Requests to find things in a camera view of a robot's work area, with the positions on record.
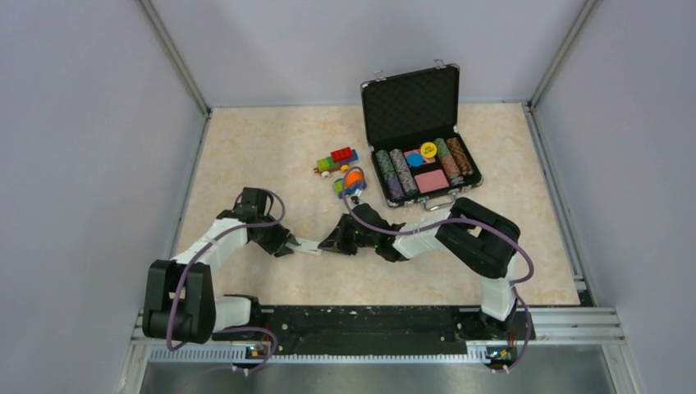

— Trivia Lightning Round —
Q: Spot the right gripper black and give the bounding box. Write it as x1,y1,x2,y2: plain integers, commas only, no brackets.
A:
320,213,378,256

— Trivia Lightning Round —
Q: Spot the white remote control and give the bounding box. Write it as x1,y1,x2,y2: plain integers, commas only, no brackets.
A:
286,238,322,255

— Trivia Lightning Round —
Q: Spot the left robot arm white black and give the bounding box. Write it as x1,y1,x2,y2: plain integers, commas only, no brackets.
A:
142,187,297,351

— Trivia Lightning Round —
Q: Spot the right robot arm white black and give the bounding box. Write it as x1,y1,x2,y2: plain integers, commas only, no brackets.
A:
318,198,521,338

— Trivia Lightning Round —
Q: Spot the orange blue toy car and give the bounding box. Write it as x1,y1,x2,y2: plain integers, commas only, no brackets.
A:
332,171,367,199

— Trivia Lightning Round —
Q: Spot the green purple chip stack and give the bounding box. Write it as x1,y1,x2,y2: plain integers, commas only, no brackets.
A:
376,150,405,200

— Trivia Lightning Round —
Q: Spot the red blue brick truck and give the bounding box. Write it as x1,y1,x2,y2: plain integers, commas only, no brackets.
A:
314,147,359,178

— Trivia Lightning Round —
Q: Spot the blue purple chip stack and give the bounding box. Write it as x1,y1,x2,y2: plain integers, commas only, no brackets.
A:
389,149,419,197

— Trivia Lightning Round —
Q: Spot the pink card deck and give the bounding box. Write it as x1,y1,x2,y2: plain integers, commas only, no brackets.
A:
414,169,450,194

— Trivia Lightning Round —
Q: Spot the blue poker chip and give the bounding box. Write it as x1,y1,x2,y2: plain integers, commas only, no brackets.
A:
405,152,424,168

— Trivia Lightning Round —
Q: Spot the yellow dealer button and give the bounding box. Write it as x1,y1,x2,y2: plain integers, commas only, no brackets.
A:
419,141,437,161

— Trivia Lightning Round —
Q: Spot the black poker chip case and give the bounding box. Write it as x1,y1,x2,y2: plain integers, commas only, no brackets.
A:
360,60,483,208

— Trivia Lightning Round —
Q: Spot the brown orange chip stack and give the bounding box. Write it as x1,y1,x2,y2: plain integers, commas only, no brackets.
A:
446,137,474,176

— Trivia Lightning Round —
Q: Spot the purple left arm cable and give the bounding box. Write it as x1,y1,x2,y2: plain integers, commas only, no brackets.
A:
165,188,287,352

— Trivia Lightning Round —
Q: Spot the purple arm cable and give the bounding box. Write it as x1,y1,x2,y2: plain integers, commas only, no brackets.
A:
165,188,287,352
341,166,536,373

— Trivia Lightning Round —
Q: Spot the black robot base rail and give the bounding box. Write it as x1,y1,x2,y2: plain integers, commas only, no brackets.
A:
212,305,536,367

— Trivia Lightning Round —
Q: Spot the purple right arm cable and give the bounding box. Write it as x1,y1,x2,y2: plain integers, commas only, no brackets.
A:
341,166,536,373

